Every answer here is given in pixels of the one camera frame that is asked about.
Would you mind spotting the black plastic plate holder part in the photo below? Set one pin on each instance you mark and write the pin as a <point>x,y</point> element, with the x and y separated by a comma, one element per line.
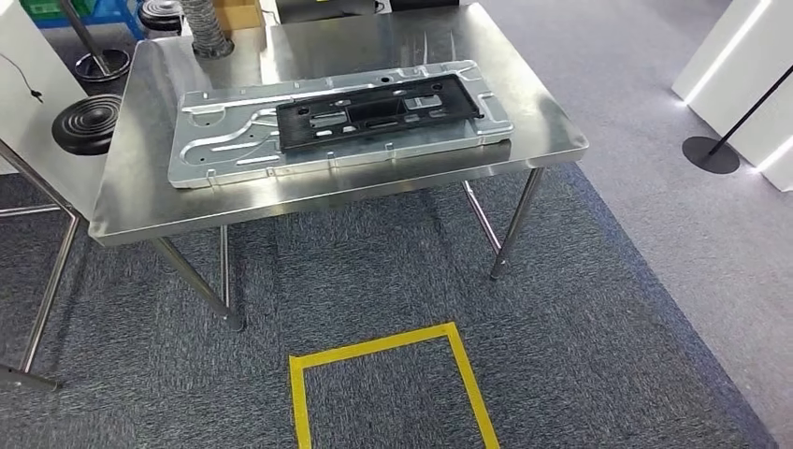
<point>291,133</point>

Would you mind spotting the stainless steel workbench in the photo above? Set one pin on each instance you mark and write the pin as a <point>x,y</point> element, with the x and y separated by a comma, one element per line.
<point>142,198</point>

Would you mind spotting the stamped sheet metal panel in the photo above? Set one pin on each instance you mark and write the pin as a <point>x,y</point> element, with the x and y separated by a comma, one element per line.
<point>210,155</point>

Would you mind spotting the cardboard box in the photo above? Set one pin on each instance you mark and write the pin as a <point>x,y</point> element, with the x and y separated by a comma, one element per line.
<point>241,12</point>

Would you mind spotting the black ribbed round base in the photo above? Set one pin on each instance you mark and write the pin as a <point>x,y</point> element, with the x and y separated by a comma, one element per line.
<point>160,13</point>
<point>87,124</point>

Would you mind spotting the stainless steel side table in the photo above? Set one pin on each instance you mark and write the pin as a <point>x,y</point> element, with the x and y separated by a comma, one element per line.
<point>52,279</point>

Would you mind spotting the white lit display block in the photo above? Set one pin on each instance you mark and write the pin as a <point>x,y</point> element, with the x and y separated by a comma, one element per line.
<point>737,80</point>

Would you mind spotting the green plastic crate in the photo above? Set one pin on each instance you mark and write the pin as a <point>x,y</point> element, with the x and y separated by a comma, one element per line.
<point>56,7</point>

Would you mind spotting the black stanchion post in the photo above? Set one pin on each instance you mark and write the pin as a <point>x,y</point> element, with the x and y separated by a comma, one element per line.
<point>709,155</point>

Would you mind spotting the chrome stanchion post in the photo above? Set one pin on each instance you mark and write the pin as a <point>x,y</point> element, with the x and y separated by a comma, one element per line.
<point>102,65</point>

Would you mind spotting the blue metal frame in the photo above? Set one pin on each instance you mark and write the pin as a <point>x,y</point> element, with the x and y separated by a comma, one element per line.
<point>127,15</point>

